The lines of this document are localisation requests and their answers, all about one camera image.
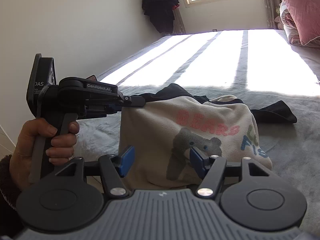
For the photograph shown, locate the cream black bear sweatshirt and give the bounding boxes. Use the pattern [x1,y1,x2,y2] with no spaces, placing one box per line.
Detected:
[119,83,297,190]

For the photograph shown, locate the dark sleeved left forearm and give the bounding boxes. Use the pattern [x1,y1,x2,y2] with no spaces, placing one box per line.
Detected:
[1,152,30,237]

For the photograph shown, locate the person's left hand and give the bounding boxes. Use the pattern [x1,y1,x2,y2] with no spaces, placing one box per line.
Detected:
[9,118,80,191]

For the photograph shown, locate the grey bed sheet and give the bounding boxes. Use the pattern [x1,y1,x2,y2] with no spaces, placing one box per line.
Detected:
[75,29,320,235]

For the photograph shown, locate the folded pink white quilts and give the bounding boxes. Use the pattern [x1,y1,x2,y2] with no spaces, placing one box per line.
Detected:
[274,1,319,49]

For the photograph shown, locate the patterned curtain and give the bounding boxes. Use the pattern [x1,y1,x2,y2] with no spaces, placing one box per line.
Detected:
[263,0,276,29]

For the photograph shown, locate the pink pillow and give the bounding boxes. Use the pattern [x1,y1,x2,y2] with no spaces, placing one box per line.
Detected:
[283,0,319,46]

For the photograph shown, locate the dark clothes hanging on wall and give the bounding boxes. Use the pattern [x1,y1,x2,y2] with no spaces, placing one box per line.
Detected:
[142,0,180,34]

